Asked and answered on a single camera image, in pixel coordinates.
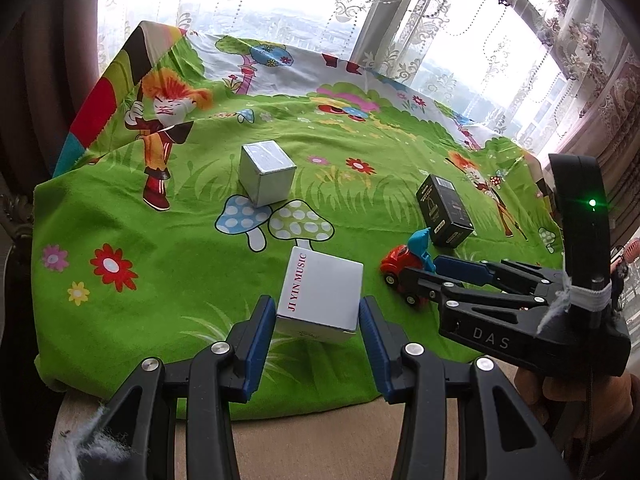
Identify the black tall box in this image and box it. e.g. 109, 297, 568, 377
416, 174, 474, 248

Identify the white JI YIN MUSIC box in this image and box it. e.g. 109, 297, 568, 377
277, 247, 363, 344

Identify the green cartoon cloth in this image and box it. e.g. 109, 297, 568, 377
32, 22, 562, 399

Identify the silver white cube box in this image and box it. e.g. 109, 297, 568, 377
239, 140, 297, 207

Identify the beige sofa cushion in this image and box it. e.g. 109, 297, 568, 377
44, 390, 459, 479

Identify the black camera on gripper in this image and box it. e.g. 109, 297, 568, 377
549, 154, 610, 290

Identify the red toy car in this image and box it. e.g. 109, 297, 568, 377
380, 228, 436, 309

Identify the right hand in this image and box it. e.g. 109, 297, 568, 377
514, 366, 640, 461

